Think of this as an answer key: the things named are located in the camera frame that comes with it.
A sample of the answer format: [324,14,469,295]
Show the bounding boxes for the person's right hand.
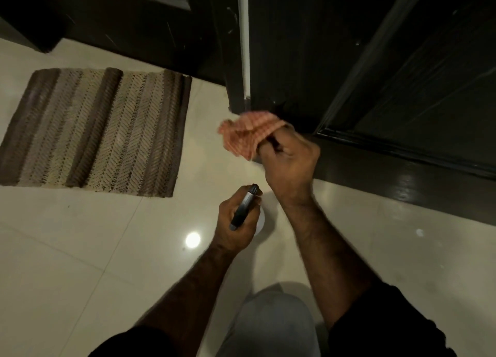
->
[257,126,321,206]

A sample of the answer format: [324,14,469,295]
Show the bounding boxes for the person's left hand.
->
[211,185,264,255]

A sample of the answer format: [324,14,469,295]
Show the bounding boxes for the white spray bottle black trigger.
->
[228,183,266,237]

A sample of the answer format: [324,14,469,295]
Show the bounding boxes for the orange checked cloth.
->
[218,111,293,162]

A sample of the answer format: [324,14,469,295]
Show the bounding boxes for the black wooden door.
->
[244,0,496,226]

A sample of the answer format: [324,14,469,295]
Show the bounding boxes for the person's right forearm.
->
[278,196,382,330]

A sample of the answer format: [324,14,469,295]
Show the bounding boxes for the person's left forearm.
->
[135,242,241,357]

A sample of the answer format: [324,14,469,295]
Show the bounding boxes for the dark wooden side door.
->
[0,0,249,113]

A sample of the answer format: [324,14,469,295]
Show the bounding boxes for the grey trousers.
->
[215,290,322,357]

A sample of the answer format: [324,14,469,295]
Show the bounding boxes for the black left sleeve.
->
[87,324,175,357]

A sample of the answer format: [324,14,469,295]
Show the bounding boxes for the brown striped doormat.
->
[0,67,193,198]

